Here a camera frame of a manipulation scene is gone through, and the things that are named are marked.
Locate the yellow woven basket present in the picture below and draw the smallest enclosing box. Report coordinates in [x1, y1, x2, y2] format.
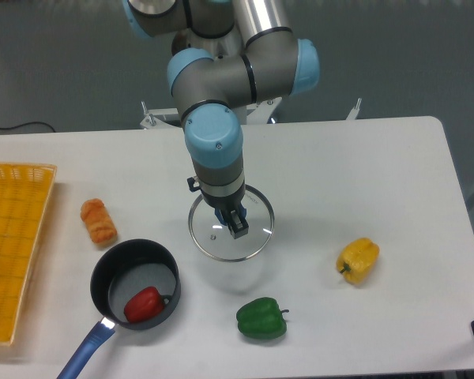
[0, 162, 57, 346]

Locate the dark pot with blue handle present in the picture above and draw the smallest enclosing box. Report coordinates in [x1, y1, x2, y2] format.
[58, 239, 181, 378]

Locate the red bell pepper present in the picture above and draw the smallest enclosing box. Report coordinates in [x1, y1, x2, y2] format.
[124, 286, 171, 324]

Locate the glass pot lid blue knob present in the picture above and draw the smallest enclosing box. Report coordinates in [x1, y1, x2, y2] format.
[188, 185, 275, 263]

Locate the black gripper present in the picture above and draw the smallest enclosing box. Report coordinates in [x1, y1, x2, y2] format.
[187, 177, 249, 239]

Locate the green bell pepper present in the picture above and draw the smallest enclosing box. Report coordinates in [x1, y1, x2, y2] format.
[235, 297, 289, 340]

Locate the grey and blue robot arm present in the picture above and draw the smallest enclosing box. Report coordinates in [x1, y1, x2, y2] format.
[123, 1, 320, 238]

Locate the orange bread roll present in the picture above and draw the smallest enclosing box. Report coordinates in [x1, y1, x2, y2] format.
[80, 198, 118, 246]

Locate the black cable on floor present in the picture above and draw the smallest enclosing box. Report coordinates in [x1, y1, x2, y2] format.
[0, 121, 56, 133]

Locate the yellow bell pepper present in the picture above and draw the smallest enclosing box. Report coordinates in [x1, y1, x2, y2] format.
[336, 238, 380, 285]

